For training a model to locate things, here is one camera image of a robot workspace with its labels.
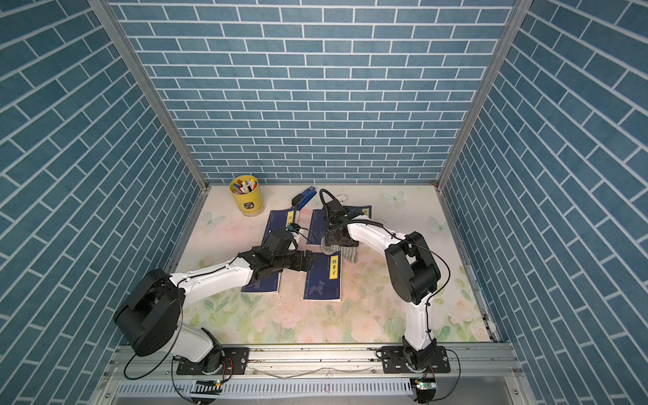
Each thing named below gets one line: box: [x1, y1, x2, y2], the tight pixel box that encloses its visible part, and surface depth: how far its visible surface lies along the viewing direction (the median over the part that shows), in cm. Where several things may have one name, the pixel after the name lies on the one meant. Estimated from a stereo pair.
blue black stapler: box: [291, 185, 318, 211], surface depth 114 cm
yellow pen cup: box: [229, 174, 265, 217], surface depth 105 cm
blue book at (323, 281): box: [303, 250, 343, 303], surface depth 91 cm
